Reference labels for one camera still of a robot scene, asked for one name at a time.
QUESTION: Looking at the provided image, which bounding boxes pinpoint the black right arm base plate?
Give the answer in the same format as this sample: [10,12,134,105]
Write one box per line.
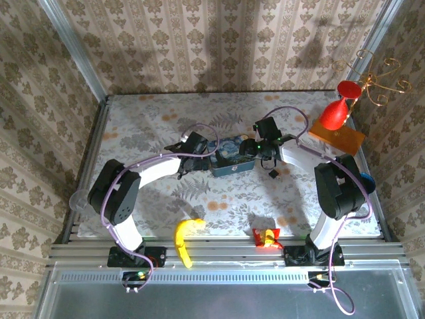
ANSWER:
[283,245,345,267]

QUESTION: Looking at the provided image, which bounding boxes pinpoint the yellow banana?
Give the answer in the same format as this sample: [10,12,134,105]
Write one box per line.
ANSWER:
[174,218,206,269]

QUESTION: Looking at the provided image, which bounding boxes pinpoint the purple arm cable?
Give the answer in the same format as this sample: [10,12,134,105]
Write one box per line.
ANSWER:
[99,123,220,293]
[260,106,373,316]

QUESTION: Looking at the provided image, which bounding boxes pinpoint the gold wire stand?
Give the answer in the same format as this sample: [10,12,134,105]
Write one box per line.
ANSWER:
[331,49,412,129]

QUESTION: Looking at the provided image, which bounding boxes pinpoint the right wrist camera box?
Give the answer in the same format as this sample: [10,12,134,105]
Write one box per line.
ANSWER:
[253,116,283,142]

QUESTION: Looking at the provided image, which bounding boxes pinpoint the starry night tin box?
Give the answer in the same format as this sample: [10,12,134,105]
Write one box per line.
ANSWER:
[207,134,256,177]

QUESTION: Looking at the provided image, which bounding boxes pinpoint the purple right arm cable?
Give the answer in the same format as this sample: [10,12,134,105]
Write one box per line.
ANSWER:
[260,106,373,316]

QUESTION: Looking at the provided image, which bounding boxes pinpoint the clear plastic cup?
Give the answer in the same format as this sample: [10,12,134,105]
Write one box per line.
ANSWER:
[68,189,92,212]

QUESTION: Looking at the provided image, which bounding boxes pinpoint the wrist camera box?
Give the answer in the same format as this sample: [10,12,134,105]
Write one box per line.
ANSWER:
[181,132,209,156]
[253,116,283,142]

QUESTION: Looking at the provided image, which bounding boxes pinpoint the aluminium frame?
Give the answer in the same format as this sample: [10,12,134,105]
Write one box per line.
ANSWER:
[36,0,411,270]

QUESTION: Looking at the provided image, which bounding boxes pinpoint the red goblet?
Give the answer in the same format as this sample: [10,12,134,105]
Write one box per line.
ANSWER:
[319,80,362,131]

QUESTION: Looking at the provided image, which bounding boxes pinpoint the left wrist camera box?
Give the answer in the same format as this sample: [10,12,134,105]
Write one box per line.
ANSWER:
[181,132,209,156]

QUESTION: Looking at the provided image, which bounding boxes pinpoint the metal bench tray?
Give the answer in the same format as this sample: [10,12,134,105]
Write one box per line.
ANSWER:
[36,262,419,319]

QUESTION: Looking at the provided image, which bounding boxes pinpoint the small connector board with LED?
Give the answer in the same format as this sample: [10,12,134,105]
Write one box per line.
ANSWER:
[122,270,150,294]

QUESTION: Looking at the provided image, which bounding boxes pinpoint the red snack packet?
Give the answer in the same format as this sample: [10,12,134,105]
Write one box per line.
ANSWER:
[252,228,284,250]

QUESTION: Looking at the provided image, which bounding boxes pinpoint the floral patterned table mat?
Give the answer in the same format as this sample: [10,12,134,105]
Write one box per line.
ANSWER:
[78,91,381,239]

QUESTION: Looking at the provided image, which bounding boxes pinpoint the orange rectangular block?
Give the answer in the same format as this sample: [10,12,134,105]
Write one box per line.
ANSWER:
[307,120,366,157]

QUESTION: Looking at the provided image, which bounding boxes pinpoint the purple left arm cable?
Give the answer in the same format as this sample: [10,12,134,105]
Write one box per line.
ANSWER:
[99,123,220,293]

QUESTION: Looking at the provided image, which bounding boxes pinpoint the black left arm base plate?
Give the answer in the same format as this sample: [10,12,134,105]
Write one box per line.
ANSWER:
[106,246,167,268]

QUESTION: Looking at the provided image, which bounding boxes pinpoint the blue disc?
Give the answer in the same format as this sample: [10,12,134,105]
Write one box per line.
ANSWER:
[360,171,377,194]

